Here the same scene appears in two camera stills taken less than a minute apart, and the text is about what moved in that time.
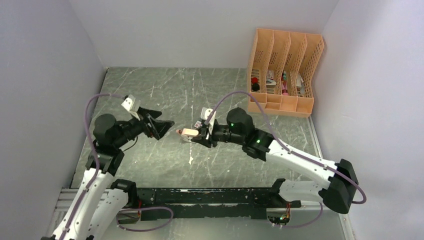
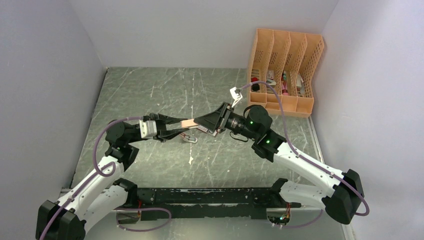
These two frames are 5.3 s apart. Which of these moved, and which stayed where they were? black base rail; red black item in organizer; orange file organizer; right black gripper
Moved: right black gripper
Stayed: red black item in organizer; black base rail; orange file organizer
